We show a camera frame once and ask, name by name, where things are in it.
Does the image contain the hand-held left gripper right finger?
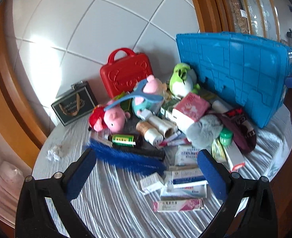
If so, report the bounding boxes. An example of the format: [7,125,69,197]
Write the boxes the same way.
[197,149,278,238]

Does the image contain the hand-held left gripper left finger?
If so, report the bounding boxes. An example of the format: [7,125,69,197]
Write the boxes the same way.
[15,148,97,238]

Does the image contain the blue plastic storage crate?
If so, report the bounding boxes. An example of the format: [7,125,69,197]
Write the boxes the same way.
[176,31,292,129]

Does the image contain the white and blue medicine box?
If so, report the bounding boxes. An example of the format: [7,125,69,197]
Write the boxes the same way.
[172,170,208,189]

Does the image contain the yellow green packet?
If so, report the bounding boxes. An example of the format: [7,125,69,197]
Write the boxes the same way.
[212,139,227,163]

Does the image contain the white box red end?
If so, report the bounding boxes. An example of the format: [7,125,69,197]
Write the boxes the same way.
[224,144,245,171]

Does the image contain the white soft packet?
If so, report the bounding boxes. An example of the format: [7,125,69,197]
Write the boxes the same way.
[174,145,201,166]

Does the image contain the flat white medicine box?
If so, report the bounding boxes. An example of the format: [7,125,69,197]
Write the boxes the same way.
[161,185,208,199]

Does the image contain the crumpled white tissue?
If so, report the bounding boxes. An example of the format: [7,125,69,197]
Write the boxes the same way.
[47,144,67,161]

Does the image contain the small green jar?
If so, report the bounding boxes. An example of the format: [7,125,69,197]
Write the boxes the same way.
[219,128,233,146]

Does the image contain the grey plush toy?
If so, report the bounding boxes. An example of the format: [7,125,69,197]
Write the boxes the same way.
[187,114,223,149]

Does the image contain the pink and white medicine box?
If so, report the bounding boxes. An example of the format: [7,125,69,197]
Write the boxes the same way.
[153,198,204,213]

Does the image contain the blue bristle brush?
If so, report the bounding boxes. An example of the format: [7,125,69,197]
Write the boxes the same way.
[85,139,166,176]

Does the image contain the white ointment tube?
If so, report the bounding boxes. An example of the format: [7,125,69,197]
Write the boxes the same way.
[158,139,191,149]

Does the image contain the dark red patterned sock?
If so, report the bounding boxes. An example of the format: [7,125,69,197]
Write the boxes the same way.
[212,108,257,154]

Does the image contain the dark bottle green label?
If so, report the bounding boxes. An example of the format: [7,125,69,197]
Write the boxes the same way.
[108,134,144,147]

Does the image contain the small white medicine box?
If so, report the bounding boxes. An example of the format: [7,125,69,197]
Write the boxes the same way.
[137,172,164,195]

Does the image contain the pink pig plush red hat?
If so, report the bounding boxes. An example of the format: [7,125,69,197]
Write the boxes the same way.
[88,100,132,132]

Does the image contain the pink tissue pack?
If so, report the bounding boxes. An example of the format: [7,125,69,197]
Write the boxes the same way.
[172,92,211,129]

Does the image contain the short white roll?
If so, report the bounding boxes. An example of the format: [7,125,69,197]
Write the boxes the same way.
[212,100,229,112]

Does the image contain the dark gift box gold print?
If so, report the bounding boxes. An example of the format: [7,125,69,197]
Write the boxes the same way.
[51,81,98,127]

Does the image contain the brown thread spool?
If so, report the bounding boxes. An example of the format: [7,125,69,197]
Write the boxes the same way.
[136,121,151,137]

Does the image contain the green and white box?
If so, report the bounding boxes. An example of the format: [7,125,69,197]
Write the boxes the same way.
[161,99,181,119]

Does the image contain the frosted glass door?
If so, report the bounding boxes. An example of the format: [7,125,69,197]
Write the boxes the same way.
[245,0,285,42]

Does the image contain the patterned fabric roll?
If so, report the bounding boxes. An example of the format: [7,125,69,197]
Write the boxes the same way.
[226,0,250,34]

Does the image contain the green and white plush toy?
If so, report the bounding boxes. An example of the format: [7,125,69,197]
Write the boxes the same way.
[169,63,201,97]

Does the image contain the blue plastic hanger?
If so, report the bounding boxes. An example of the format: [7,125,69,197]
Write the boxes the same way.
[104,78,164,111]

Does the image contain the pink and blue pig plush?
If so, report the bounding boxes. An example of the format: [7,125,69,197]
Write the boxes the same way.
[132,75,164,117]

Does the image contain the red plastic carry case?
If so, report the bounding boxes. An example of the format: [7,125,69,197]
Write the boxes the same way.
[100,48,154,98]

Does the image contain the wooden frame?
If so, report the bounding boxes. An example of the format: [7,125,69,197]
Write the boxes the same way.
[186,0,236,34]
[0,5,47,169]

